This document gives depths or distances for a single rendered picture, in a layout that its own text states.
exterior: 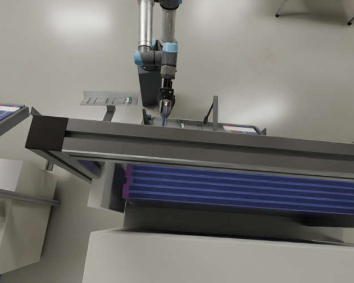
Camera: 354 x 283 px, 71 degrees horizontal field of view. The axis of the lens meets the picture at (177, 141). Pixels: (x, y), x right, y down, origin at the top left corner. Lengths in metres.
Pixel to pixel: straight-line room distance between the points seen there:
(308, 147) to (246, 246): 0.22
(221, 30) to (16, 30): 2.15
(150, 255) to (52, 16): 2.98
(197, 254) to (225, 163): 0.21
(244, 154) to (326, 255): 0.30
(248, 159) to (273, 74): 2.59
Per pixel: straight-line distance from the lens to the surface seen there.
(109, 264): 0.46
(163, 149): 0.28
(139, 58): 1.35
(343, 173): 0.35
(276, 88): 2.79
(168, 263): 0.45
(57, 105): 2.59
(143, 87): 2.12
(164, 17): 1.65
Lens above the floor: 2.17
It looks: 72 degrees down
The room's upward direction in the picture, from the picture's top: 13 degrees clockwise
